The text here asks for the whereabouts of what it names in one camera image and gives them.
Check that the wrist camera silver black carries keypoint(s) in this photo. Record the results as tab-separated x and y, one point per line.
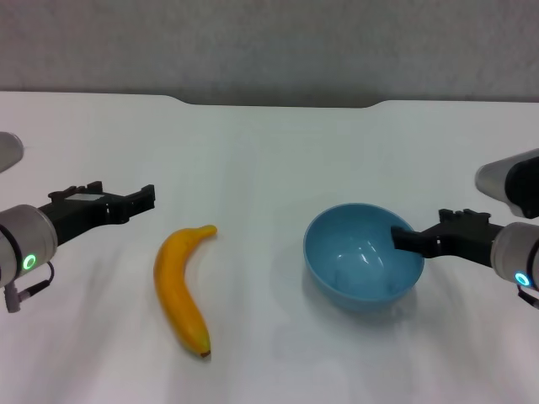
513	181
8	151

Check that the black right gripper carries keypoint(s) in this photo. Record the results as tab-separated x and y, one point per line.
463	240

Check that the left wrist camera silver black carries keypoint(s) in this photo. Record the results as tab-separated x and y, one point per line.
8	151

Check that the blue bowl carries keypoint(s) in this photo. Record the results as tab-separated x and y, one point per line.
358	261

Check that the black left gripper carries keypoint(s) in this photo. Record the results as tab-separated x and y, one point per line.
80	214

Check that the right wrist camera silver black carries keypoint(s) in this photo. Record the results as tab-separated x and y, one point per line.
513	181

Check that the yellow banana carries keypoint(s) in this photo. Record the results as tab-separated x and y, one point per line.
177	273

